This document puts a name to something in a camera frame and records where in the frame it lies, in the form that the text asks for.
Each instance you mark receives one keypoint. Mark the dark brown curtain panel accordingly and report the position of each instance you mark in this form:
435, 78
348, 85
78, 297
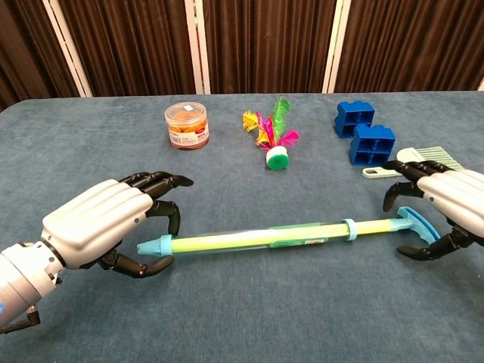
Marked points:
128, 45
412, 45
26, 49
264, 45

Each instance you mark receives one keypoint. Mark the white brush green bristles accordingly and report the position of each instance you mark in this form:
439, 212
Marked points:
406, 154

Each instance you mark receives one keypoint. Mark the colourful feather shuttlecock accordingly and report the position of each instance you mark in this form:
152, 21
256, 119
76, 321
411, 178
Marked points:
278, 159

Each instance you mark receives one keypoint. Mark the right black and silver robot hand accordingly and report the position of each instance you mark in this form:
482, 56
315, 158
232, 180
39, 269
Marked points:
461, 196

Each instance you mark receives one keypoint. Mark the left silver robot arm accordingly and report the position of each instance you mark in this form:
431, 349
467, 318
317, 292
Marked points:
19, 272

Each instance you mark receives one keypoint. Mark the blue toy building block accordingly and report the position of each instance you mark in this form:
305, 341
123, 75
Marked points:
372, 145
353, 117

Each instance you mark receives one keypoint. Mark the clear jar of rubber bands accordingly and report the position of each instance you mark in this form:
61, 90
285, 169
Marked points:
187, 126

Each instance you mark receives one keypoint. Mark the white partition frame post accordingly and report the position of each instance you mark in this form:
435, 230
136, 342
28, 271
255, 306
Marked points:
481, 86
334, 49
198, 49
70, 49

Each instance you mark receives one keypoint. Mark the blue table cloth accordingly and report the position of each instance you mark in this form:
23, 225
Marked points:
242, 310

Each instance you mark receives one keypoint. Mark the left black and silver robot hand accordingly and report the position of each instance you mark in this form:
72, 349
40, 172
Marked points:
94, 219

